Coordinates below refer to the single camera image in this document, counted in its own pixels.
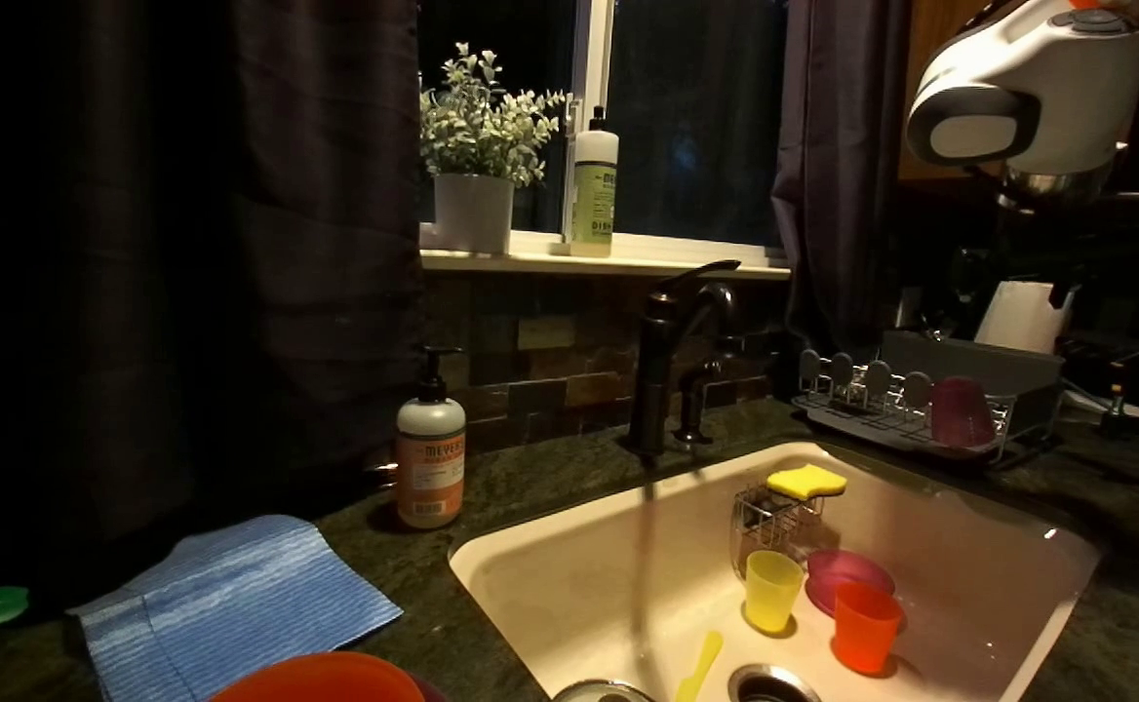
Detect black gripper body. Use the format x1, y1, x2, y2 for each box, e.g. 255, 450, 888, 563
995, 173, 1124, 317

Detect pink plastic cup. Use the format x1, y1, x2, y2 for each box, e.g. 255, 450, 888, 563
927, 374, 1001, 452

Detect grey rack utensil holder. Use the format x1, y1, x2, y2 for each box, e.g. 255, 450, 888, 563
873, 329, 1068, 396

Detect orange plastic cup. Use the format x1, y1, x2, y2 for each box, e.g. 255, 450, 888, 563
832, 576, 905, 681

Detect yellow plastic cup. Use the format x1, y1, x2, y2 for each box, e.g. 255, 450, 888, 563
743, 546, 808, 641

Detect white paper towel roll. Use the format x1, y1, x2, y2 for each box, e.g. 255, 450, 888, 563
971, 278, 1077, 360

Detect narrow dark curtain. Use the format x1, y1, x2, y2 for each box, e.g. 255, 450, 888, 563
770, 0, 914, 356

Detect yellow sponge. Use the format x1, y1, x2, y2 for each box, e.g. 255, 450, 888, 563
765, 461, 852, 503

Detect pink plate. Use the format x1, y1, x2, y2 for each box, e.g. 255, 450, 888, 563
805, 546, 896, 621

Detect dark bronze faucet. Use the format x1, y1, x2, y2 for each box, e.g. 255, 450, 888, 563
628, 256, 744, 477

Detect green dish soap bottle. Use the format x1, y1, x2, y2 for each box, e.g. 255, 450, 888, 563
563, 103, 623, 260

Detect metal sink drain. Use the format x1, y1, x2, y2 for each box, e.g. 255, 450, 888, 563
727, 660, 815, 702

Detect yellow plastic spoon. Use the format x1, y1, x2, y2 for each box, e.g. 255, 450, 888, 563
670, 628, 731, 702

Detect potted plant white pot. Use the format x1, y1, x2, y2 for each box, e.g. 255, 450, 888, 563
418, 39, 574, 260

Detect white sink basin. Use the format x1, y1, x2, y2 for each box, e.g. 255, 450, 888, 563
447, 438, 1103, 702

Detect soap pump bottle orange label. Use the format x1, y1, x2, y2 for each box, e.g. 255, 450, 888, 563
395, 348, 471, 534

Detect wide dark curtain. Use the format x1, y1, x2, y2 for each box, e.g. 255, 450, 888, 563
0, 0, 427, 600

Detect blue dish cloth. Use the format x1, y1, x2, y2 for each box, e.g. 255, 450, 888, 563
74, 509, 407, 702

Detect metal wire drying rack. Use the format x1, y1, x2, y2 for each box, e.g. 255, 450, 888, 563
795, 329, 1068, 469

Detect white window frame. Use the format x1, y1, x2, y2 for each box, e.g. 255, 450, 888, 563
418, 0, 795, 285

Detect wire sponge caddy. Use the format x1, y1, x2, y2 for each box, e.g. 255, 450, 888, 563
731, 480, 843, 576

